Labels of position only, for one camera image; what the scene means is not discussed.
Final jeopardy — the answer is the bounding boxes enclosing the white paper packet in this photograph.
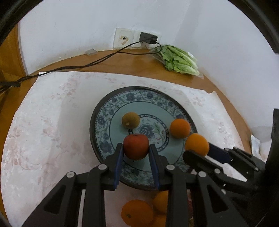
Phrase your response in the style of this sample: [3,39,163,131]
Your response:
[251,135,261,159]

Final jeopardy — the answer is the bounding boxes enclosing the white wall socket plate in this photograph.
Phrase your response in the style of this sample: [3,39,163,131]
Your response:
[113,28,156,49]

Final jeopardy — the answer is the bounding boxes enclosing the blue white patterned plate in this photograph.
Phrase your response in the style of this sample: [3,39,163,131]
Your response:
[89,86,198,192]

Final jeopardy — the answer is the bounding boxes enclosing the dark red apple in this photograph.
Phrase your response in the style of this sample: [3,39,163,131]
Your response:
[123,134,149,161]

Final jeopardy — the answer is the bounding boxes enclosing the green-brown kiwi fruit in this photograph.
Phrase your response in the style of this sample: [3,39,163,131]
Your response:
[122,112,140,129]

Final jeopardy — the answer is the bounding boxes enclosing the black power cable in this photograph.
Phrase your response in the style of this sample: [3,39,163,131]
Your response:
[0,40,162,92]

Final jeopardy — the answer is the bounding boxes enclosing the black power adapter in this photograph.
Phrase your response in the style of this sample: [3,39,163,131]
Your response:
[139,32,158,45]

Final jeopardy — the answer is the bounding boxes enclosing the bagged green lettuce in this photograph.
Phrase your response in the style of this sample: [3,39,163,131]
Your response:
[150,45,204,79]

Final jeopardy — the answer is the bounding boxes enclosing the white floral tablecloth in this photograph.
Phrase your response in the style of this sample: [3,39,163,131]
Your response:
[1,72,243,226]

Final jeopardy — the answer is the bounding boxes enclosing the orange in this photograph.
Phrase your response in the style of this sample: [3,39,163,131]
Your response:
[152,191,168,214]
[150,215,167,227]
[170,119,191,139]
[184,133,209,156]
[121,200,154,226]

